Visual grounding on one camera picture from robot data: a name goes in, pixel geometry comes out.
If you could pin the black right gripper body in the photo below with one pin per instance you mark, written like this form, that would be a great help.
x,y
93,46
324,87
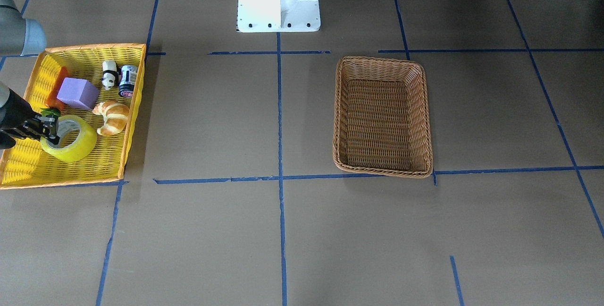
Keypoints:
x,y
15,111

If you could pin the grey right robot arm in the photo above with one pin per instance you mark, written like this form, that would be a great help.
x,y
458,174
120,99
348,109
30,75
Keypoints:
x,y
18,37

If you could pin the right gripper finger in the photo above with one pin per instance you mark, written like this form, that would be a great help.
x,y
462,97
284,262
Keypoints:
x,y
47,127

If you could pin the yellow plastic basket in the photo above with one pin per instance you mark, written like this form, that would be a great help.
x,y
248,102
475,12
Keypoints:
x,y
27,165

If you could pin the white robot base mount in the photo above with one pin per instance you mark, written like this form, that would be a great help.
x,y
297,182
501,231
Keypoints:
x,y
278,16

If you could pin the brown wicker basket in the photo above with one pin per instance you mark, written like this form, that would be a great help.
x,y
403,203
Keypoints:
x,y
381,118

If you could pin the toy panda figure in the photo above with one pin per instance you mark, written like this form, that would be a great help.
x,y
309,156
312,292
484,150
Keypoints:
x,y
110,74

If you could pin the toy croissant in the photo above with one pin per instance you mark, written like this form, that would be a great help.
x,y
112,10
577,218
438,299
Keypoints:
x,y
115,116

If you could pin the yellow tape roll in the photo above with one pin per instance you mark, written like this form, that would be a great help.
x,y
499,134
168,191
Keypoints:
x,y
77,139

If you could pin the small dark can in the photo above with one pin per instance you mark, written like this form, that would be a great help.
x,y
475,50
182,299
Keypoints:
x,y
127,82

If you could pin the toy carrot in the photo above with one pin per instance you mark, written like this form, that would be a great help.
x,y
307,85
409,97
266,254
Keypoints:
x,y
54,106

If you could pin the purple foam block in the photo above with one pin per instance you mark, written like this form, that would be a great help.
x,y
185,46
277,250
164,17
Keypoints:
x,y
78,93

